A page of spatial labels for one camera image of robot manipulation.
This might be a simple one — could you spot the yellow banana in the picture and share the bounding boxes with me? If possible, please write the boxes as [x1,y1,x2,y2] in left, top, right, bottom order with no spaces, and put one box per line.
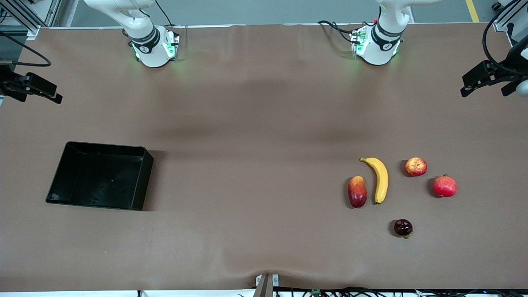
[360,157,389,205]

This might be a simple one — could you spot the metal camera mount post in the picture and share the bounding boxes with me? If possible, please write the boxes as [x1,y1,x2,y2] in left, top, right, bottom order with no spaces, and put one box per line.
[254,273,279,297]

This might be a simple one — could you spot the aluminium frame post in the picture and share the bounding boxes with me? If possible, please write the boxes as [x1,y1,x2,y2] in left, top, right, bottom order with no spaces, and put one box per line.
[493,0,528,46]
[0,0,62,40]

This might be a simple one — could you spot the red yellow mango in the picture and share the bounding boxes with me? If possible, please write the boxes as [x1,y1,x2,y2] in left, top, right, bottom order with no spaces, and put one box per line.
[347,176,368,208]

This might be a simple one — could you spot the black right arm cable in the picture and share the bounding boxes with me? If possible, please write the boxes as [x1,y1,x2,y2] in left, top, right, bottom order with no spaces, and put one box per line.
[0,30,52,67]

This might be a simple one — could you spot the red yellow apple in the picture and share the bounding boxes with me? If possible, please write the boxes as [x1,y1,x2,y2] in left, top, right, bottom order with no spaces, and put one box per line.
[404,157,428,177]

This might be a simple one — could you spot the black base cable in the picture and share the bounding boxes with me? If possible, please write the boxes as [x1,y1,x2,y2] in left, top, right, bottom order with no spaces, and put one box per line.
[317,20,356,44]
[155,0,174,26]

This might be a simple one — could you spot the red pomegranate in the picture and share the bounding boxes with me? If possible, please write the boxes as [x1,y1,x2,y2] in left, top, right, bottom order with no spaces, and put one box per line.
[433,174,458,198]

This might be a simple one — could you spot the black plastic box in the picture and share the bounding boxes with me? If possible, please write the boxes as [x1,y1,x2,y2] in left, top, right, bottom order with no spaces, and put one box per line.
[45,141,154,211]

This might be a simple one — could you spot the brown table mat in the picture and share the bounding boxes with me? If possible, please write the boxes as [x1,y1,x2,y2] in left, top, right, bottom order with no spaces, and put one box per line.
[0,23,528,291]

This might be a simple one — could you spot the dark purple mangosteen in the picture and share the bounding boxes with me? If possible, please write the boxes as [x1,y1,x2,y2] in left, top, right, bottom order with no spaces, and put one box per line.
[393,219,414,239]

